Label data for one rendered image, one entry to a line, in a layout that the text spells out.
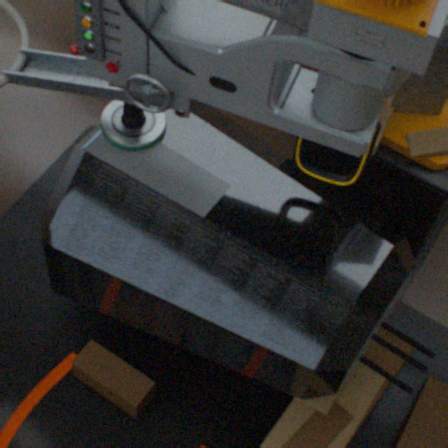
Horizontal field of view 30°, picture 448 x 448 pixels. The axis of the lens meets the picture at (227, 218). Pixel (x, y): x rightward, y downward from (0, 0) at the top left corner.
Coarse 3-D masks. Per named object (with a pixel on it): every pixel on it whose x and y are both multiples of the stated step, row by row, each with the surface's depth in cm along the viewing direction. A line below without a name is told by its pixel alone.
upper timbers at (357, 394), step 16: (368, 368) 309; (352, 384) 305; (368, 384) 306; (336, 400) 302; (352, 400) 302; (368, 400) 302; (288, 416) 297; (304, 416) 297; (272, 432) 293; (288, 432) 294; (352, 432) 296
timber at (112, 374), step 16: (80, 352) 314; (96, 352) 314; (80, 368) 311; (96, 368) 311; (112, 368) 312; (128, 368) 312; (96, 384) 312; (112, 384) 308; (128, 384) 309; (144, 384) 309; (112, 400) 315; (128, 400) 305; (144, 400) 309
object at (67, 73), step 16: (32, 64) 282; (48, 64) 280; (64, 64) 278; (80, 64) 275; (16, 80) 276; (32, 80) 272; (48, 80) 269; (64, 80) 267; (80, 80) 272; (96, 80) 271; (96, 96) 266; (112, 96) 263; (160, 96) 255; (176, 112) 252; (192, 112) 255
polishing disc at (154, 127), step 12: (108, 108) 281; (120, 108) 282; (108, 120) 278; (120, 120) 279; (156, 120) 280; (108, 132) 276; (120, 132) 276; (132, 132) 276; (144, 132) 277; (156, 132) 277; (120, 144) 274; (132, 144) 274; (144, 144) 275
